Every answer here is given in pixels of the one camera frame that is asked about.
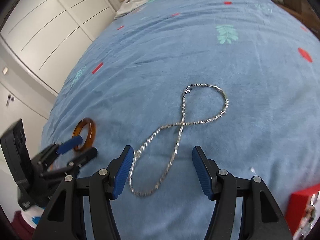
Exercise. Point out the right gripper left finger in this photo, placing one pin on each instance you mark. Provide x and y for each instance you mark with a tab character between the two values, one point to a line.
63	217

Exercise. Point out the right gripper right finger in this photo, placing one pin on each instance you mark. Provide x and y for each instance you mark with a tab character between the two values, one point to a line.
261	217

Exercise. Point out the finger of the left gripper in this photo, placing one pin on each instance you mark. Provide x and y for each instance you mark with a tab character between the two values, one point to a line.
68	144
73	166

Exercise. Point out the amber orange bangle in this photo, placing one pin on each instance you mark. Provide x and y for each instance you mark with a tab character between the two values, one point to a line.
86	129

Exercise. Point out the red shallow box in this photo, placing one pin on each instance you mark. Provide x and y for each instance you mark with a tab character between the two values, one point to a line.
296	209

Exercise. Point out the blue gloved left hand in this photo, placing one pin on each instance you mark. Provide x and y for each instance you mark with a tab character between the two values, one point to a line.
24	223

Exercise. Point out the white door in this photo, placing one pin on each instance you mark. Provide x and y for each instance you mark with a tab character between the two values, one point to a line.
20	100

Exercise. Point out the white wardrobe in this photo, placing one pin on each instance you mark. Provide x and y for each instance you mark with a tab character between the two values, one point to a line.
50	36

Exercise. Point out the blue printed bedspread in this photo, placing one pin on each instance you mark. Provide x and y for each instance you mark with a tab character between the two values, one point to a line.
239	78

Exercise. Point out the wooden drawer cabinet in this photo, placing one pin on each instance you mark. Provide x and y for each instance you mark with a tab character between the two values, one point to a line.
303	11

